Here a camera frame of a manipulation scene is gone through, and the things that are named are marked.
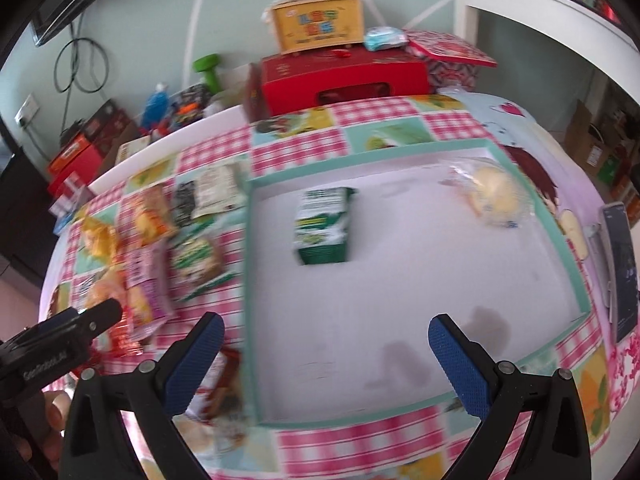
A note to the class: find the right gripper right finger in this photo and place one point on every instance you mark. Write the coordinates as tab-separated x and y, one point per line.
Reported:
555	444

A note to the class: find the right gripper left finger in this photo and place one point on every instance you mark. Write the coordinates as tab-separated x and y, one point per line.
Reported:
96	442

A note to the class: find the pink swiss roll packet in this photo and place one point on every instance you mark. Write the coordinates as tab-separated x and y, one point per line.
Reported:
147	289

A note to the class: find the red Kiss snack bag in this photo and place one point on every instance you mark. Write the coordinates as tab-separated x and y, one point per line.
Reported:
118	341

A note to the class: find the red gold cake packet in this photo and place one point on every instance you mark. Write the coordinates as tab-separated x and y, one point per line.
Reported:
219	391

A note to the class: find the person's left hand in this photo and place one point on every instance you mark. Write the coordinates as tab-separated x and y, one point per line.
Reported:
47	413

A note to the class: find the black cabinet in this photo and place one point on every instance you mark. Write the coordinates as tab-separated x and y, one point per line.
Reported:
27	238

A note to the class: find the yellow transparent snack packet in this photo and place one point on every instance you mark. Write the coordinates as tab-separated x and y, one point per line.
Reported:
100	239

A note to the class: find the checkered picture tablecloth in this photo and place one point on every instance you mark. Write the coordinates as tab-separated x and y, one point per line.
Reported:
421	443

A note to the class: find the clear plastic tissue box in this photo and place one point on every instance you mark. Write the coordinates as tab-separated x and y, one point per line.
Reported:
71	194

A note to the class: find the orange bread snack packet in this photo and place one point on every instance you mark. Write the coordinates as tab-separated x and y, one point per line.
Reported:
152	216

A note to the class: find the small green brown snack packet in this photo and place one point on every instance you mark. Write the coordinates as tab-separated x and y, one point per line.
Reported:
197	262

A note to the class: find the orange red flat box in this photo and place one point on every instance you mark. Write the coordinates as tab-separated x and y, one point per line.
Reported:
68	153

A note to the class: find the black smartphone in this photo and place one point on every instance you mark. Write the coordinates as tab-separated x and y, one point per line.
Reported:
622	270

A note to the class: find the black seaweed snack packet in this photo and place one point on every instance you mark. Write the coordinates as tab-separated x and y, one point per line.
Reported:
184	204

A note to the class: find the dark red stacked box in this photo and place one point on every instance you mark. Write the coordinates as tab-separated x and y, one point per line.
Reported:
105	126

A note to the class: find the white beige snack packet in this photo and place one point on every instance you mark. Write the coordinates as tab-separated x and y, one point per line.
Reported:
219	189

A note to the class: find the clear-wrapped round yellow cake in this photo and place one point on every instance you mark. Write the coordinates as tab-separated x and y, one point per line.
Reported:
494	194

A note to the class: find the white tray with teal rim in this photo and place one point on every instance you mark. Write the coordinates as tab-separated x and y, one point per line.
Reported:
341	343

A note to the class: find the blue water bottle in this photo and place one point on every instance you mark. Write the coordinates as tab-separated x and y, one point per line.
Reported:
155	108

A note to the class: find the green white milk carton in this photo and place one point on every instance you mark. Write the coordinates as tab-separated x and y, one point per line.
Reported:
321	227

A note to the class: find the green dumbbell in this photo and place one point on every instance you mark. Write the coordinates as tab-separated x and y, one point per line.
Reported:
206	66

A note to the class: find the cardboard box of toys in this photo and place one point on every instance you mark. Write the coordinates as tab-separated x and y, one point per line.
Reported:
186	107

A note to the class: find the large red gift box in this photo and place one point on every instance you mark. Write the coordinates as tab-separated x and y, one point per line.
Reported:
287	83

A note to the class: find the red patterned lidded box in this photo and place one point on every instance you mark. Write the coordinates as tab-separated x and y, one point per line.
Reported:
451	62

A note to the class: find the white shelf unit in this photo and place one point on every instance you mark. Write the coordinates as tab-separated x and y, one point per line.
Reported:
577	28

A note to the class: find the light blue tissue pack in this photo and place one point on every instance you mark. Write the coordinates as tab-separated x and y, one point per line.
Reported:
384	38

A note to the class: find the white wall socket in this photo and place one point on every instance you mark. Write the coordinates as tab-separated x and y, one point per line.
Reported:
27	112

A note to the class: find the yellow gift box with handle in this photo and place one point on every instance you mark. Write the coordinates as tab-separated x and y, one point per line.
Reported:
303	25

